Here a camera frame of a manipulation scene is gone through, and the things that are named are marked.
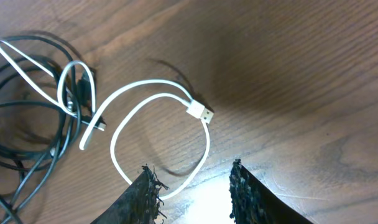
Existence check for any white usb cable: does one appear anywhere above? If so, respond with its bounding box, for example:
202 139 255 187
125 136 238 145
0 37 214 201

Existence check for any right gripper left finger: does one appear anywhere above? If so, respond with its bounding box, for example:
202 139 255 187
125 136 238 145
91 166 168 224

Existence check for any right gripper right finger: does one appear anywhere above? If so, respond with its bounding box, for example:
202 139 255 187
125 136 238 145
229 159 310 224

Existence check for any black usb cable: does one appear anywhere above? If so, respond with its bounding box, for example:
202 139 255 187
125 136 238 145
0 55 107 224

